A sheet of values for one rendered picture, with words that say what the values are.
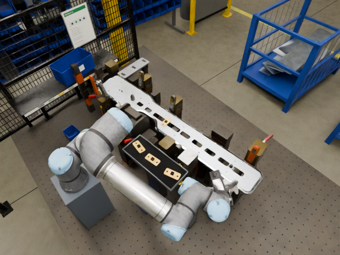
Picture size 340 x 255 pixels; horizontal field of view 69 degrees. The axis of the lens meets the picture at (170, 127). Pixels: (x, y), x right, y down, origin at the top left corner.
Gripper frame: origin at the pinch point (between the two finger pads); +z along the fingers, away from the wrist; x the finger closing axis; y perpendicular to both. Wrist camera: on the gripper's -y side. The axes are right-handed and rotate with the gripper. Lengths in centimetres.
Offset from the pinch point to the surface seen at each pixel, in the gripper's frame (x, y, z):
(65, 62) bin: -96, -113, 50
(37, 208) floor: -185, -5, 76
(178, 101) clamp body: -18, -53, 52
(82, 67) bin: -83, -104, 51
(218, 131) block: 3.7, -24.3, 43.0
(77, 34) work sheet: -80, -132, 52
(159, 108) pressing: -32, -53, 50
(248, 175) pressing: 12.7, 5.5, 29.9
